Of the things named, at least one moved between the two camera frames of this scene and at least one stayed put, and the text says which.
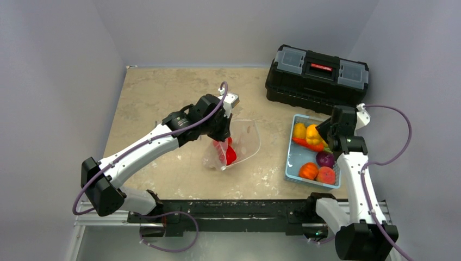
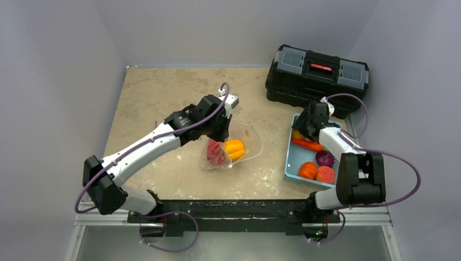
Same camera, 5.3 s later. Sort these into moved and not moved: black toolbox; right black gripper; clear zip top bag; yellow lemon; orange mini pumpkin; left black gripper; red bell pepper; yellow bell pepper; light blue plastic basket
Moved: red bell pepper; yellow bell pepper; right black gripper
Not moved: left black gripper; orange mini pumpkin; clear zip top bag; black toolbox; yellow lemon; light blue plastic basket
